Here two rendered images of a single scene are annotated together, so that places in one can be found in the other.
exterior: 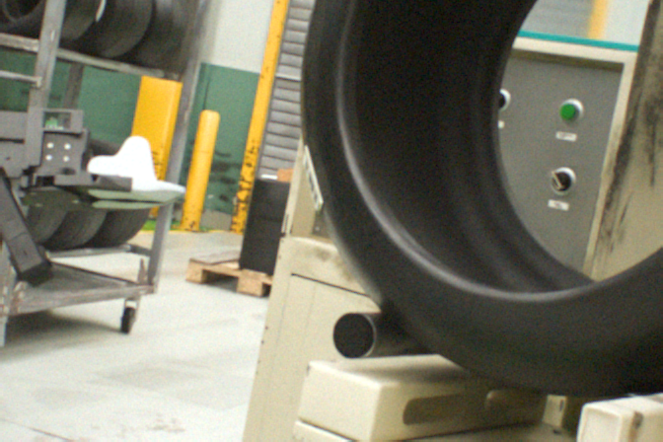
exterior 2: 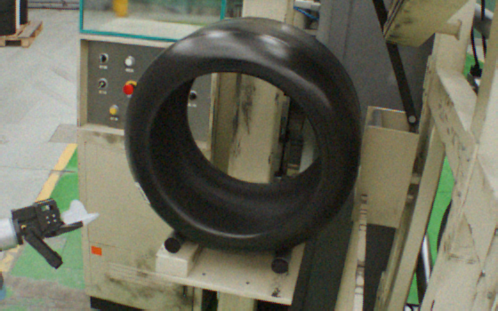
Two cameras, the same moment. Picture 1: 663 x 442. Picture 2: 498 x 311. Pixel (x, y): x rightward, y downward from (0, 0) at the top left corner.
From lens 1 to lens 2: 0.70 m
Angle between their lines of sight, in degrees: 32
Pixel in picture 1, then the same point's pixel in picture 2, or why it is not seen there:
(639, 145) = (242, 119)
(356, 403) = (179, 267)
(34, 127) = (40, 214)
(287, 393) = (94, 187)
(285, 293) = (84, 149)
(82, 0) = not seen: outside the picture
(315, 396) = (162, 265)
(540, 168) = not seen: hidden behind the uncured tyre
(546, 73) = not seen: hidden behind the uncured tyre
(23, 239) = (51, 255)
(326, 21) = (137, 138)
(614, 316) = (274, 241)
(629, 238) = (242, 153)
